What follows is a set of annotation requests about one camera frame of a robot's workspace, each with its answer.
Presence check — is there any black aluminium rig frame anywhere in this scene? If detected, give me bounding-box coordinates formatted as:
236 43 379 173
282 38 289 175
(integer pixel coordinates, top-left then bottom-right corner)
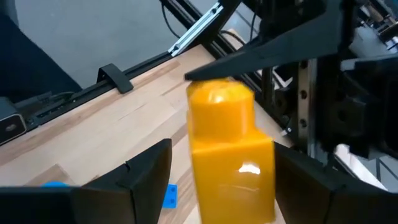
0 0 321 156

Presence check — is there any large yellow toy brick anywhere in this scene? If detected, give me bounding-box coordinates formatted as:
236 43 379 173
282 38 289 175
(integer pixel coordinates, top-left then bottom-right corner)
185 77 277 224

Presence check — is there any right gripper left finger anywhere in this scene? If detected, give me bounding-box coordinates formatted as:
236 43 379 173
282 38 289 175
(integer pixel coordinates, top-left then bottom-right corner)
0 138 173 224

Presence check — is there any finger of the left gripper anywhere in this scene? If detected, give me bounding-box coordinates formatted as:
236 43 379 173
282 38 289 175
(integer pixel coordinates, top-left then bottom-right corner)
183 0 341 82

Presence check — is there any flat blue toy brick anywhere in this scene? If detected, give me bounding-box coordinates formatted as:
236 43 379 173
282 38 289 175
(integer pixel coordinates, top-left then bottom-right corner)
161 183 178 209

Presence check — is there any grey table-level camera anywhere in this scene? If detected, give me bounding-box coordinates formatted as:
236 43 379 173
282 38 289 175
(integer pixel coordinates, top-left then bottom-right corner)
0 96 28 146

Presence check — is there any blue single-stud toy block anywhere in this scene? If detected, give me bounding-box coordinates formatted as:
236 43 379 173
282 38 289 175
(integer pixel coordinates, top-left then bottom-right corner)
41 180 70 188

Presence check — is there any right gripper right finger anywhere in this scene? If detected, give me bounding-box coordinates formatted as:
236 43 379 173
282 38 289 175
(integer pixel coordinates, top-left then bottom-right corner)
273 142 398 224

